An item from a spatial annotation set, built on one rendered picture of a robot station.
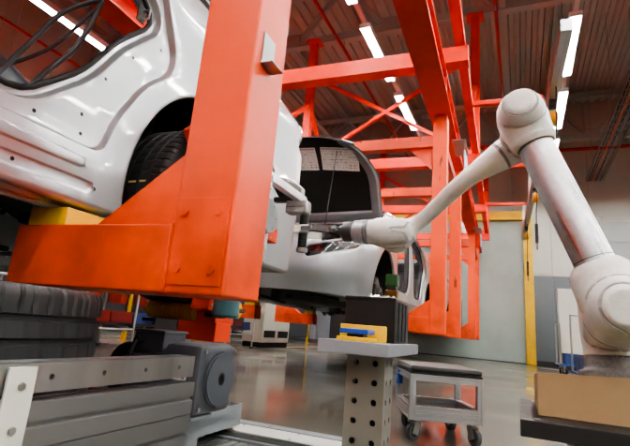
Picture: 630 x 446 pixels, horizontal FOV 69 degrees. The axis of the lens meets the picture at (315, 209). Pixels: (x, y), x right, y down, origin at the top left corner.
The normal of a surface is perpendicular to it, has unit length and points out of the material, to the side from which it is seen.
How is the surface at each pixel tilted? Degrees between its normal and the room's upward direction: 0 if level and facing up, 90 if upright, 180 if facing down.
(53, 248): 90
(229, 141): 90
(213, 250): 90
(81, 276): 90
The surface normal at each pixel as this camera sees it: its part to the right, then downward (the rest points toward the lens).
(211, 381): 0.93, -0.01
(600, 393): -0.40, -0.26
